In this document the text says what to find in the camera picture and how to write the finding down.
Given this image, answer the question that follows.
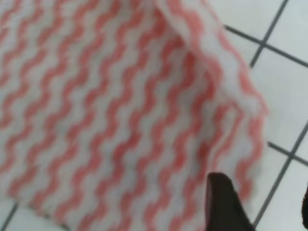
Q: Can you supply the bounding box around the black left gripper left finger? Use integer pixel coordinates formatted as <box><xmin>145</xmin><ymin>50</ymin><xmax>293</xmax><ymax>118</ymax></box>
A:
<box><xmin>206</xmin><ymin>172</ymin><xmax>255</xmax><ymax>231</ymax></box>

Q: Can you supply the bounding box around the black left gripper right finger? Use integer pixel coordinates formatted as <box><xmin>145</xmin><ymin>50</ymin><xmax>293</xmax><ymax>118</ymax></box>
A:
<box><xmin>301</xmin><ymin>188</ymin><xmax>308</xmax><ymax>230</ymax></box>

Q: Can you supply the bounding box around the pink wavy striped towel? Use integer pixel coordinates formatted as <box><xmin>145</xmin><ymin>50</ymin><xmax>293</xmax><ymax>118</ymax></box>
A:
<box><xmin>0</xmin><ymin>0</ymin><xmax>267</xmax><ymax>231</ymax></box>

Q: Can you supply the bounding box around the white grid tablecloth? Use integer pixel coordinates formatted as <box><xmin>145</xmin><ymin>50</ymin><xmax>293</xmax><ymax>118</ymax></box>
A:
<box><xmin>0</xmin><ymin>0</ymin><xmax>308</xmax><ymax>231</ymax></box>

